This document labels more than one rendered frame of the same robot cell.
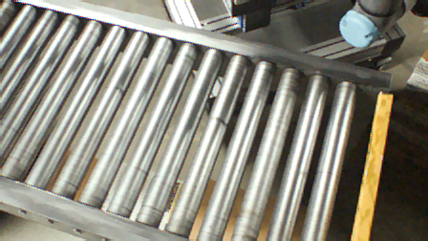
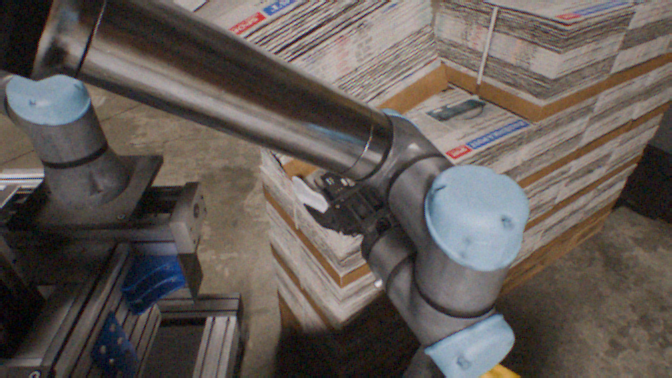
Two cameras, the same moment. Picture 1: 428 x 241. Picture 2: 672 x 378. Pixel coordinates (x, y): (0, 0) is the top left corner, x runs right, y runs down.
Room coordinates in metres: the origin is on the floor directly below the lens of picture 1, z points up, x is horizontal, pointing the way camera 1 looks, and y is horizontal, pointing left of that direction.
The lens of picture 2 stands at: (0.61, -0.06, 1.35)
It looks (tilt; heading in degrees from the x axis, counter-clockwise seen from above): 39 degrees down; 284
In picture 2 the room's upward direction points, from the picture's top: straight up
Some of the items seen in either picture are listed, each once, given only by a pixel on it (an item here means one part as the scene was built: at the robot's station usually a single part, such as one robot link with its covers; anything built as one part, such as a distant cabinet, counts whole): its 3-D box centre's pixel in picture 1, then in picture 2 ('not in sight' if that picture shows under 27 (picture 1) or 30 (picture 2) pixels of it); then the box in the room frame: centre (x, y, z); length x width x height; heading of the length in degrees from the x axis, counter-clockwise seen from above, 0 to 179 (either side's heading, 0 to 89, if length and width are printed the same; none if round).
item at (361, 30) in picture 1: (371, 17); (447, 312); (0.56, -0.32, 1.00); 0.11 x 0.08 x 0.09; 129
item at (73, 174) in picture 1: (105, 110); not in sight; (0.54, 0.24, 0.77); 0.47 x 0.05 x 0.05; 157
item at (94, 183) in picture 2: not in sight; (82, 166); (1.25, -0.59, 0.87); 0.15 x 0.15 x 0.10
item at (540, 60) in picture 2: not in sight; (520, 43); (0.39, -1.27, 0.95); 0.38 x 0.29 x 0.23; 138
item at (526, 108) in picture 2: not in sight; (512, 74); (0.39, -1.27, 0.86); 0.38 x 0.29 x 0.04; 138
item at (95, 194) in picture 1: (131, 117); not in sight; (0.51, 0.18, 0.77); 0.47 x 0.05 x 0.05; 157
